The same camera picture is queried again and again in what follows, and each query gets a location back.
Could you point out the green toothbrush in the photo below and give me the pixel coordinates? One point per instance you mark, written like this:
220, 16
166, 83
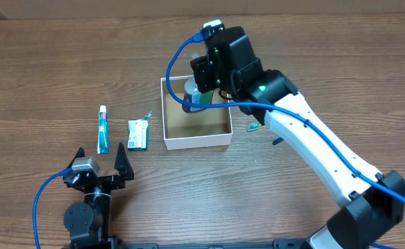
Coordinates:
253, 127

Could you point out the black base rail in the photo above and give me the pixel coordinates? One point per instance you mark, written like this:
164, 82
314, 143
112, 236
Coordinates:
275, 244

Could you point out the clear soap pump bottle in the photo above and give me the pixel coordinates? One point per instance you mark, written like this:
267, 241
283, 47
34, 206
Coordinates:
193, 95

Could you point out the teal toothpaste tube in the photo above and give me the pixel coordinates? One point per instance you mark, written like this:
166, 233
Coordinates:
103, 135

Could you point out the white cardboard box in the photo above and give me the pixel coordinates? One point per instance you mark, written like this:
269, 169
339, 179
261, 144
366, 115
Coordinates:
181, 130

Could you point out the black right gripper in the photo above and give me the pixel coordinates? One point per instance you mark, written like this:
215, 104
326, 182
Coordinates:
204, 78

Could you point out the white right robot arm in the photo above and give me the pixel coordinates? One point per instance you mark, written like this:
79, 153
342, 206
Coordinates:
370, 202

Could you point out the blue disposable razor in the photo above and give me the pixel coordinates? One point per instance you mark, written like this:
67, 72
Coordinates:
277, 141

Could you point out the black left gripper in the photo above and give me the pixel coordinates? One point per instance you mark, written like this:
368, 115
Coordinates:
103, 180

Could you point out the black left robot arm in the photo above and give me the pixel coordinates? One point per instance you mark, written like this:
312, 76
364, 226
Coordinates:
88, 222

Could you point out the green white floss packet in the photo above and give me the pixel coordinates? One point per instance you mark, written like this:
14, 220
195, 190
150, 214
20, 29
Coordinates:
138, 139

